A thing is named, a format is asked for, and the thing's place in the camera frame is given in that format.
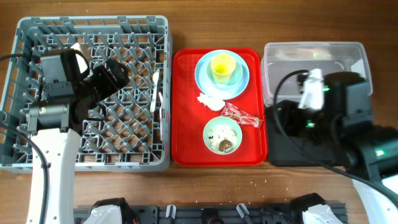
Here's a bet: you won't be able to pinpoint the white napkin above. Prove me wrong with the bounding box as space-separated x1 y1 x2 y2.
197 93 226 111

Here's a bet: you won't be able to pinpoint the clear plastic bin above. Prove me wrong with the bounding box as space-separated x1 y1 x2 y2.
261 42 373 107

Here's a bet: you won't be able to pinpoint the yellow plastic cup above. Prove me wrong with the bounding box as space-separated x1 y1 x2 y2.
210 54 236 83

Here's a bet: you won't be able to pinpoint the black waste tray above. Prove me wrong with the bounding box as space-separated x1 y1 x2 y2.
265 100 340 167

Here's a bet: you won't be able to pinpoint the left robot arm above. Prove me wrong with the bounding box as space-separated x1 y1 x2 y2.
27 49 129 223

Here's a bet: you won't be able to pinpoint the small mint green bowl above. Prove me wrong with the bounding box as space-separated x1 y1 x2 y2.
208 60 243 86

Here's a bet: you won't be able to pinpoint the light blue plate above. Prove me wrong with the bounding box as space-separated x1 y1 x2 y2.
195 50 250 100

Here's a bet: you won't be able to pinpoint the white plastic fork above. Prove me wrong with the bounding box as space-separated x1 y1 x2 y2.
158 92 163 142

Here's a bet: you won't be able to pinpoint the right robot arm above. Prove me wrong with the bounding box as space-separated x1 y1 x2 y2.
285 69 397 223

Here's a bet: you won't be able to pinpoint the grey dishwasher rack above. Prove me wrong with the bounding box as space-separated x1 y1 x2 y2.
1 16 172 173

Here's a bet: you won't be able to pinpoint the mint green food bowl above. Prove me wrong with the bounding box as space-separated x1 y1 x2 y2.
203 116 243 155

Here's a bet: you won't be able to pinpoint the red plastic tray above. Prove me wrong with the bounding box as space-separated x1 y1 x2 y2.
171 48 268 167

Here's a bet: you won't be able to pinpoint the red snack wrapper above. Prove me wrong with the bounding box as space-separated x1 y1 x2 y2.
220 103 262 128

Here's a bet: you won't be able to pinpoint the rice and food scraps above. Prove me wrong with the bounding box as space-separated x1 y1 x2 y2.
205 125 238 154

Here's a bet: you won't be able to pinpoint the white plastic spoon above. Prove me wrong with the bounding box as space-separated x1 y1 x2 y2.
150 69 160 113

